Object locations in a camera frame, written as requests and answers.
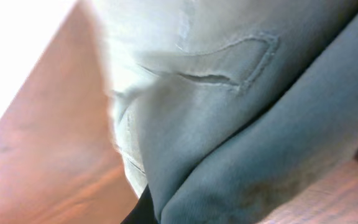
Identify khaki green shorts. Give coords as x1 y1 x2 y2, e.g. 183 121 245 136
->
91 0 358 223

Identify black garment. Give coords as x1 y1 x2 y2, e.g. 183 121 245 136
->
121 185 158 224

